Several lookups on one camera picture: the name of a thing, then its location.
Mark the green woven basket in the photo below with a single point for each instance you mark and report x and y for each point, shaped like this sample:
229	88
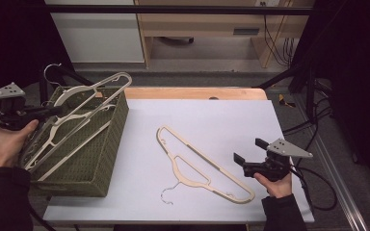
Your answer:
86	166

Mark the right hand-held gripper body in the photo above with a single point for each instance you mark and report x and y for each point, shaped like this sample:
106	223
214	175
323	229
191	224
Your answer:
269	166

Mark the beige clothes hanger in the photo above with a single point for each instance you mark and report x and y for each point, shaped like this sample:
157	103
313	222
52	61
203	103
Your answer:
72	90
65	118
205	158

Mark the person's left hand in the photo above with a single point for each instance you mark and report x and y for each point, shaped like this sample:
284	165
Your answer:
8	144

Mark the black frame bar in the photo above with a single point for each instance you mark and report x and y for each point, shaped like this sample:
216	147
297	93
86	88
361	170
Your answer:
173	10

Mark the metal rail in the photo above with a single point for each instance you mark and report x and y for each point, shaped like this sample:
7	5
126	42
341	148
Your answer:
340	189

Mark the black chair base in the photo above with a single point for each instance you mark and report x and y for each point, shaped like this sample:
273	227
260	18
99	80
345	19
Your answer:
176	40

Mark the person's right hand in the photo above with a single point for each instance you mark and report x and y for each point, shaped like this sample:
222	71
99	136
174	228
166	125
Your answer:
277	187

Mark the white table sheet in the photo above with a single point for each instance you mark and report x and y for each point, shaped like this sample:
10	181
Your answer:
221	128

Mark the black stand leg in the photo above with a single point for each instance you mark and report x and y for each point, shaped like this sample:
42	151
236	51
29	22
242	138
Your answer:
308	86
43	91

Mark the light wooden desk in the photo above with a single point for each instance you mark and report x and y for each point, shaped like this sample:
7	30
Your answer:
202	24

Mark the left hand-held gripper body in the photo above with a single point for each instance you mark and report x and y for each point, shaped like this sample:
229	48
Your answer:
9	110

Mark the yellow and black tool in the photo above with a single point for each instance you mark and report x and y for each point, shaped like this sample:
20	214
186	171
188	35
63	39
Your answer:
282	100

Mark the white cabinet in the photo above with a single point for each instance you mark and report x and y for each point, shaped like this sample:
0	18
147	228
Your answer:
99	38

